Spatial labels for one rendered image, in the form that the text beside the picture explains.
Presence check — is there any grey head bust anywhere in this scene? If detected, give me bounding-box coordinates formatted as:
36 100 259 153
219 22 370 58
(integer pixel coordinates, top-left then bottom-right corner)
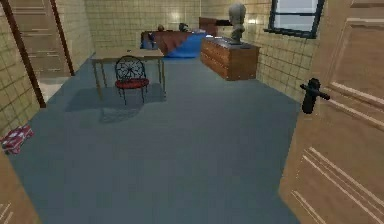
228 3 247 46

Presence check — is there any red and white checked cloth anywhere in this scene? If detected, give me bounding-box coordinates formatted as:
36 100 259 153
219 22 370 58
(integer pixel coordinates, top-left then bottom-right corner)
0 124 35 156

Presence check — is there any light wooden table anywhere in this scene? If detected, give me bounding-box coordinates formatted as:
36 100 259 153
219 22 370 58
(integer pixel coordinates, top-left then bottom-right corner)
89 47 167 101

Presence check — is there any black door handle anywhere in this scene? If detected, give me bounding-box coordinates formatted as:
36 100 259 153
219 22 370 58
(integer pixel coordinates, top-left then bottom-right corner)
299 77 331 115

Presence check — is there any black chair with red seat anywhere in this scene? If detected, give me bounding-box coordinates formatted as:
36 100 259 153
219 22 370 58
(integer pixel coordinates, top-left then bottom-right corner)
114 55 150 106

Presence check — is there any brown wooden chest of drawers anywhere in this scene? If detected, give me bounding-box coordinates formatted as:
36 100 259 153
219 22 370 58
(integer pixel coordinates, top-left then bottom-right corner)
200 36 261 82

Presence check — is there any dark framed window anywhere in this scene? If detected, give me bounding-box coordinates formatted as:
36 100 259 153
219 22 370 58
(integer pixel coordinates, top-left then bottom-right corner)
263 0 326 40

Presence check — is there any wooden door with dark frame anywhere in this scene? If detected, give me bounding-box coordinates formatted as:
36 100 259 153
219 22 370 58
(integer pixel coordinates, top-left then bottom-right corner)
0 0 76 109

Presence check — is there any bed with blue blanket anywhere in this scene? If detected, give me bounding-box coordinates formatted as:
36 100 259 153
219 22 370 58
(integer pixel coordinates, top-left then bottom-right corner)
140 16 233 59

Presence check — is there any light wooden room door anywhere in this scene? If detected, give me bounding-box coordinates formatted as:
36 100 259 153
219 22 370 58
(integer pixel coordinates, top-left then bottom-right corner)
278 0 384 224

